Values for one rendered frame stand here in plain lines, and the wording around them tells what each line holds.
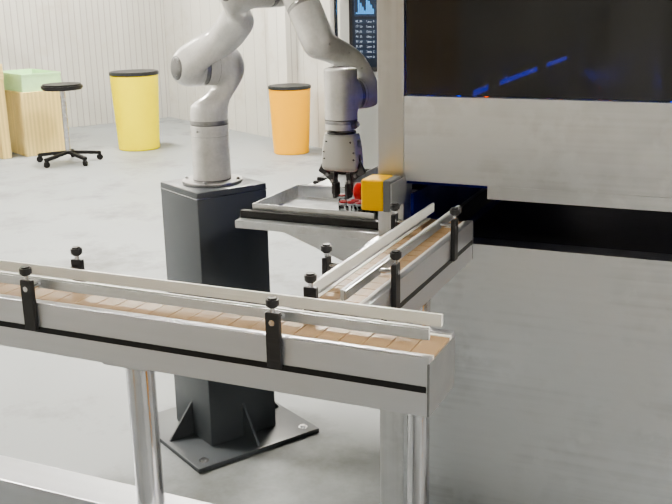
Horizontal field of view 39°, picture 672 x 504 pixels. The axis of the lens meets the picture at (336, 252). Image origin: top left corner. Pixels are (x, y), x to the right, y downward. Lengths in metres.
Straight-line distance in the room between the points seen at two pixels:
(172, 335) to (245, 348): 0.13
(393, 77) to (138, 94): 7.01
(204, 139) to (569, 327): 1.33
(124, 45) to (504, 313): 9.43
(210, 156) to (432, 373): 1.71
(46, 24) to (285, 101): 3.46
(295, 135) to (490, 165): 6.50
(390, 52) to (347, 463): 1.41
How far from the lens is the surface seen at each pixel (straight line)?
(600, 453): 2.28
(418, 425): 2.11
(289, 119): 8.52
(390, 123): 2.17
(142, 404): 1.69
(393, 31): 2.15
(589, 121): 2.06
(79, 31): 11.11
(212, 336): 1.50
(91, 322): 1.64
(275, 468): 3.03
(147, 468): 1.74
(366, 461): 3.05
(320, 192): 2.63
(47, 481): 1.93
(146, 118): 9.12
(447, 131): 2.13
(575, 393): 2.23
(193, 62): 2.88
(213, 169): 2.96
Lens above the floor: 1.44
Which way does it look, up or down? 16 degrees down
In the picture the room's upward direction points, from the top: 1 degrees counter-clockwise
